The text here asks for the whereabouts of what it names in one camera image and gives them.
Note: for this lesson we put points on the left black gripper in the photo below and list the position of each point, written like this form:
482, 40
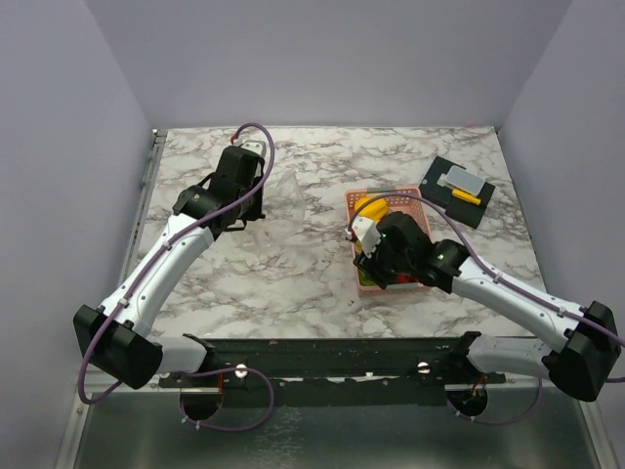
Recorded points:
256, 212

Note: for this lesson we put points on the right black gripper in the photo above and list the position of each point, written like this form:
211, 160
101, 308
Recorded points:
371, 268

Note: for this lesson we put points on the clear zip top bag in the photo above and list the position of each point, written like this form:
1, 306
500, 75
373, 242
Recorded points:
280, 236

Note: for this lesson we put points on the red cherry bunch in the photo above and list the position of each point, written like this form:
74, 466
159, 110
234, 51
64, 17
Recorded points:
405, 279

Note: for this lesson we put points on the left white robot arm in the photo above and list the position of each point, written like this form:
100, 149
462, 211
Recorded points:
114, 337

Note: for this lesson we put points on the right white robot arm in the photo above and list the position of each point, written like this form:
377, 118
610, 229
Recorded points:
573, 346

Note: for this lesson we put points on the pink plastic basket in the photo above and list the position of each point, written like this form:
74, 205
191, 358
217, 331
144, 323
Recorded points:
397, 203

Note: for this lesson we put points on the yellow bell pepper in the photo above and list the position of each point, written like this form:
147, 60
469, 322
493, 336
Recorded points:
374, 211

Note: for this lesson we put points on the green round fruit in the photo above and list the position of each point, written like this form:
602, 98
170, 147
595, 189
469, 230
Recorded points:
364, 280

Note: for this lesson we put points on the black scale board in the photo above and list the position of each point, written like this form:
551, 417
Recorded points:
436, 190

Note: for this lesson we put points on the yellow small tool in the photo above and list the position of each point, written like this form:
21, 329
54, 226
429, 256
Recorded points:
466, 197

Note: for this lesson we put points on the grey rectangular box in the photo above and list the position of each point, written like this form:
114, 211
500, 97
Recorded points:
463, 180

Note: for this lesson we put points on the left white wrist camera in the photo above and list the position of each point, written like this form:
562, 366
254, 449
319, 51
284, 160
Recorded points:
258, 147

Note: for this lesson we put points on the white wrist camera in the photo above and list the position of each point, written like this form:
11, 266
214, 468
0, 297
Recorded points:
364, 231
258, 147

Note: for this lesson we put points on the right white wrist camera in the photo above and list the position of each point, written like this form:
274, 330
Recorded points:
364, 231

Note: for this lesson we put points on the left aluminium frame rail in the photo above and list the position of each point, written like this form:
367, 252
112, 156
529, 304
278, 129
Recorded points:
147, 184

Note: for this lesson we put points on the black mounting rail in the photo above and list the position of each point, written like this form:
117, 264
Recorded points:
332, 372

